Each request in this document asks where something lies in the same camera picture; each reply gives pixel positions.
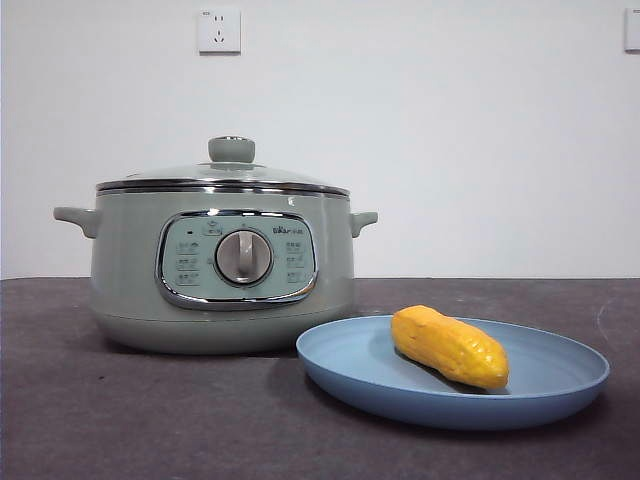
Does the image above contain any glass lid with green knob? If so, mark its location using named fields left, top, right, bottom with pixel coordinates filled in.
left=95, top=134, right=349, bottom=197

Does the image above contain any yellow corn cob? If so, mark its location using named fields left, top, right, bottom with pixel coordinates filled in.
left=390, top=304, right=511, bottom=390

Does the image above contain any blue round plate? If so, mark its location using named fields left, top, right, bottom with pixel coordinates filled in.
left=295, top=313, right=612, bottom=431

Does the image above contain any pale green electric steamer pot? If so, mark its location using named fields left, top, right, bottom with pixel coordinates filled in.
left=53, top=185, right=379, bottom=356

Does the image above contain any grey round control dial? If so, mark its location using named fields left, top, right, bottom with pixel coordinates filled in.
left=214, top=228, right=275, bottom=286

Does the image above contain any white wall power socket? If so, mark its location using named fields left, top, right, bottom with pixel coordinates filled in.
left=198, top=8, right=242, bottom=55

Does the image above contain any white wall plate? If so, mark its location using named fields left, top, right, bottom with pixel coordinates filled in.
left=623, top=7, right=640, bottom=53

